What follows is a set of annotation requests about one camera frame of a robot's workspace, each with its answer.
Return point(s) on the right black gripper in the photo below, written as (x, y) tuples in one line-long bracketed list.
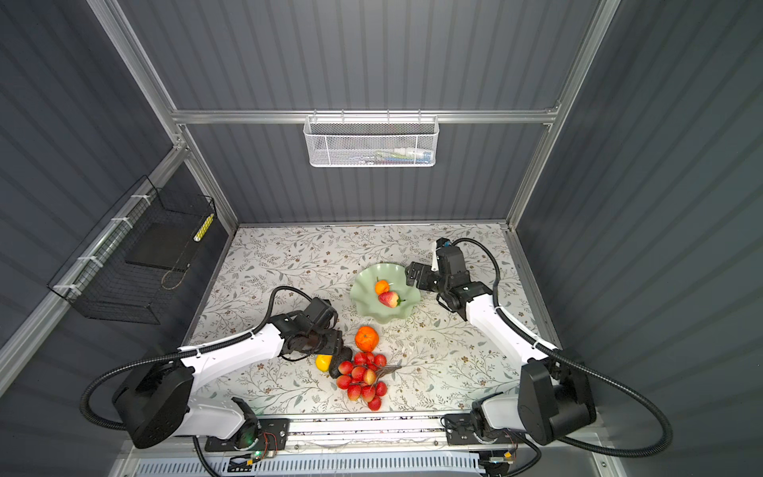
[(413, 275)]

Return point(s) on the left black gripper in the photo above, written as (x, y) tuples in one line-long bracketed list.
[(335, 344)]

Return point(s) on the yellow fake squash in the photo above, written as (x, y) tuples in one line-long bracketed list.
[(323, 363)]

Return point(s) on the small fake tangerine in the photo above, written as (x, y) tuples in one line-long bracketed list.
[(381, 287)]

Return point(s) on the red yellow fake peach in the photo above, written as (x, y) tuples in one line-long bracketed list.
[(390, 299)]

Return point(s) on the large fake orange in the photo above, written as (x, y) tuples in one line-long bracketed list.
[(367, 339)]

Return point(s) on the red lychee bunch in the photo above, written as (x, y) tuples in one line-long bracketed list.
[(366, 383)]

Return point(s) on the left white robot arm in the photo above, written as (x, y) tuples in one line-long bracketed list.
[(160, 400)]

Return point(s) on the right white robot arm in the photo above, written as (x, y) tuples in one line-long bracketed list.
[(554, 399)]

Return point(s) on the dark fake avocado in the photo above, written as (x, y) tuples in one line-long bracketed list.
[(341, 363)]

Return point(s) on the green scalloped fruit bowl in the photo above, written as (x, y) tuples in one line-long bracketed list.
[(367, 302)]

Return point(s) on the floral table mat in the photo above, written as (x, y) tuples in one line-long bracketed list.
[(443, 363)]

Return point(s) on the items in white basket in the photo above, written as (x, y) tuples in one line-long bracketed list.
[(405, 156)]

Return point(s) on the yellow tube in basket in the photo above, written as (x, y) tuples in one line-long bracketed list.
[(203, 229)]

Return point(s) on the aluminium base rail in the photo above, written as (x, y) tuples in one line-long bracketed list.
[(378, 432)]

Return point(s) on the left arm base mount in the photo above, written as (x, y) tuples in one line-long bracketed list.
[(264, 436)]

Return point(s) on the white wire wall basket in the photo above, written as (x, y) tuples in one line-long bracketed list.
[(347, 144)]

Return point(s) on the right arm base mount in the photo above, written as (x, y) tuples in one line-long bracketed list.
[(467, 429)]

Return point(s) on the black wire side basket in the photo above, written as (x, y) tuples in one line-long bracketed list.
[(135, 267)]

